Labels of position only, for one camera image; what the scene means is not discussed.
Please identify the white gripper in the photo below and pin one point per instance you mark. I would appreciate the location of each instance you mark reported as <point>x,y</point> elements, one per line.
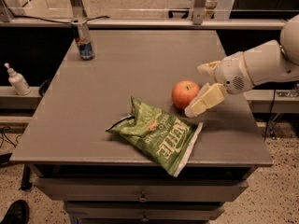
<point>232,72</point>

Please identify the red apple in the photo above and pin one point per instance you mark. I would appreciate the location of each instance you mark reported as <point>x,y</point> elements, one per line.
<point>183,92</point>

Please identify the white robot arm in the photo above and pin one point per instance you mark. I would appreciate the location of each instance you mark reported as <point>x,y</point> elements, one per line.
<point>272,61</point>

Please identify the green jalapeno chip bag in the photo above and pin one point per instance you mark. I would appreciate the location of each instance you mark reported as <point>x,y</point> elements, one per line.
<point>165,138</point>

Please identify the blue silver drink can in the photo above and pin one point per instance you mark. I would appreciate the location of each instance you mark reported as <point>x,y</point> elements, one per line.
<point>82,38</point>

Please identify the lower grey drawer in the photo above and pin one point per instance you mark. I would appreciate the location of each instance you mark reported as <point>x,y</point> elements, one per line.
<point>144,211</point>

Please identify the grey drawer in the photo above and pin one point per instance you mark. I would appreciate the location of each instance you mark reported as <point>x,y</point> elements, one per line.
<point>144,211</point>
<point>141,190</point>

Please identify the upper grey drawer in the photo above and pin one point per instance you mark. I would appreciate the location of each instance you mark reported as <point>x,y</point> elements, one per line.
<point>141,190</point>

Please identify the white pump bottle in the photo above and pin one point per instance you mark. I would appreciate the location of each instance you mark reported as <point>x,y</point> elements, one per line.
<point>17,81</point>

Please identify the black shoe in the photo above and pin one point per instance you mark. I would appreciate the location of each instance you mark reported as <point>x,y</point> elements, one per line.
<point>17,213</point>

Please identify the metal frame post right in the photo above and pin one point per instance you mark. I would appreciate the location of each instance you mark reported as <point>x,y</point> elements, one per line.
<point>198,13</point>

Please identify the metal frame post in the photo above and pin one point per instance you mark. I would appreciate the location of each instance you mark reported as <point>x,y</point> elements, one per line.
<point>198,13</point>
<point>78,8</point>

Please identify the metal frame post left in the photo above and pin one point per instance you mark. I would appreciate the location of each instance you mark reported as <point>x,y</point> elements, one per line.
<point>78,8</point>

